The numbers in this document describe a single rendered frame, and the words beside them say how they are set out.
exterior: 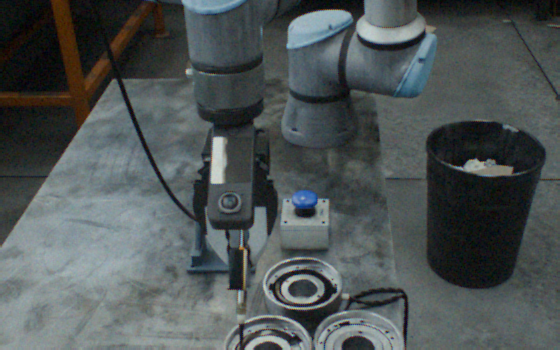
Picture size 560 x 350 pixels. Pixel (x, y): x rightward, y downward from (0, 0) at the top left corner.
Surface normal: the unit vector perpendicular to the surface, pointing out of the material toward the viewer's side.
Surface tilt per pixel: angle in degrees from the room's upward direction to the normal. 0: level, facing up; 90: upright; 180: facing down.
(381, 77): 101
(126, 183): 0
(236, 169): 32
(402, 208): 0
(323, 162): 0
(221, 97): 90
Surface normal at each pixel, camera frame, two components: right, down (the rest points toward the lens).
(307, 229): -0.07, 0.52
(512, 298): -0.04, -0.86
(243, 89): 0.47, 0.45
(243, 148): -0.04, -0.45
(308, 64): -0.44, 0.47
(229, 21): 0.24, 0.50
